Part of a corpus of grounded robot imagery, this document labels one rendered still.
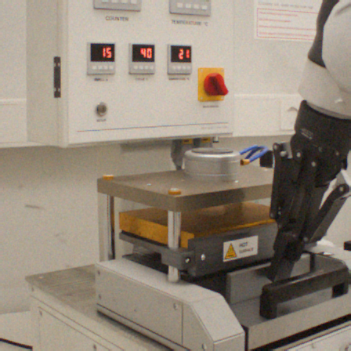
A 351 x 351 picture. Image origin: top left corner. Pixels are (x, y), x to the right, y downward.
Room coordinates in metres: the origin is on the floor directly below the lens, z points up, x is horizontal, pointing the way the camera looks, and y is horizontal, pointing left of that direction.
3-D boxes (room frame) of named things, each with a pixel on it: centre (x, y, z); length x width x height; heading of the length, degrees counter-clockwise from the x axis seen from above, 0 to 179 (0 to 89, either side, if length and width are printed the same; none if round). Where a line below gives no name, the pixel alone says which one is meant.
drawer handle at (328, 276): (0.79, -0.17, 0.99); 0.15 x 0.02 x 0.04; 128
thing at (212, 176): (0.98, -0.05, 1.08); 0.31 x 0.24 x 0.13; 128
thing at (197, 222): (0.94, -0.06, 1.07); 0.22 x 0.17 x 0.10; 128
